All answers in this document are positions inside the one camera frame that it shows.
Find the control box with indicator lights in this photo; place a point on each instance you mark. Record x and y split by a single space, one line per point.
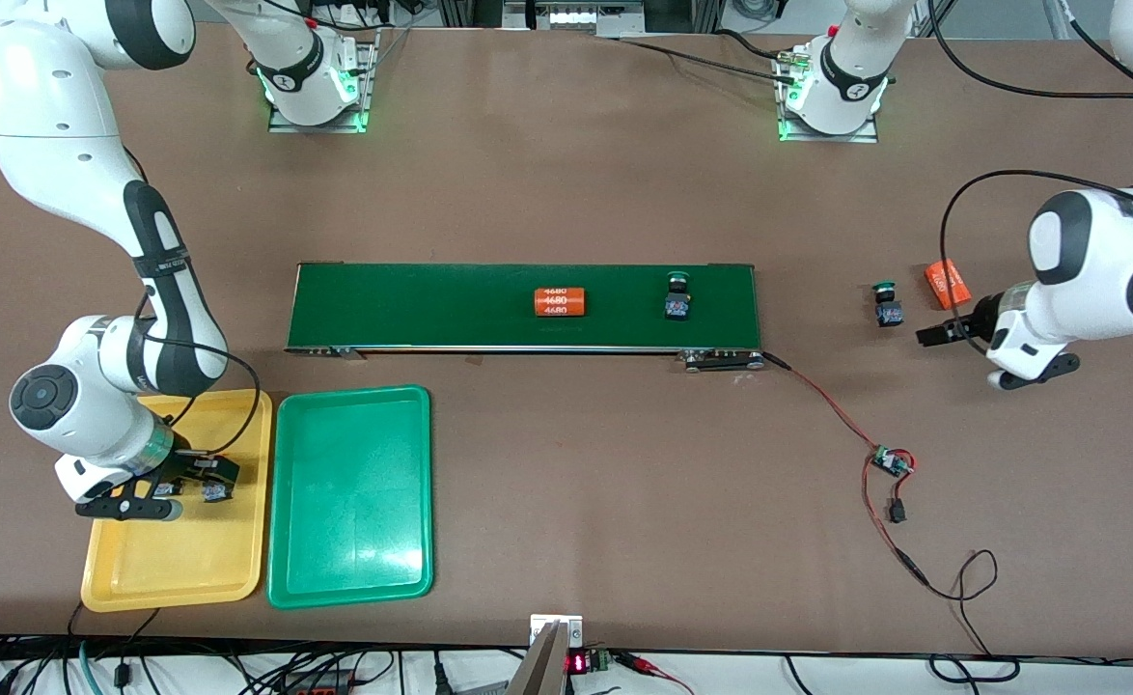
566 17

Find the small green controller board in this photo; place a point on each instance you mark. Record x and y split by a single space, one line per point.
890 460

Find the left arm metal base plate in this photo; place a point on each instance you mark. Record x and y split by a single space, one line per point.
868 137

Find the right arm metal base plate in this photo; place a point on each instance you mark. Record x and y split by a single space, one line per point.
335 128

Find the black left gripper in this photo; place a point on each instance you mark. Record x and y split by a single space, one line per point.
979 317

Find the grey metal camera bracket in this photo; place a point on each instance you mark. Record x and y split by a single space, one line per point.
542 666

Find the red digit display module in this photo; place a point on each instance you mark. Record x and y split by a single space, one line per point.
581 662

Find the green conveyor belt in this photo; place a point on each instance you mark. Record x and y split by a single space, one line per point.
412 309

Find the green plastic tray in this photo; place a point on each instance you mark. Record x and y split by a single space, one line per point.
349 521

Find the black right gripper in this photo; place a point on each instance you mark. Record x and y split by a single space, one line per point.
183 459

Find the green push button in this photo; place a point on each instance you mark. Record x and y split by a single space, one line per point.
888 311
677 304

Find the yellow push button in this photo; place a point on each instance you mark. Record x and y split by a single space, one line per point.
219 493
169 490

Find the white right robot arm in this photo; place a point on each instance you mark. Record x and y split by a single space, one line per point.
55 116

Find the yellow plastic tray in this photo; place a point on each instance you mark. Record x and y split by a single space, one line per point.
180 560

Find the orange 4680 battery cylinder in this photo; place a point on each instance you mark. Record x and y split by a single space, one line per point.
561 302
945 280

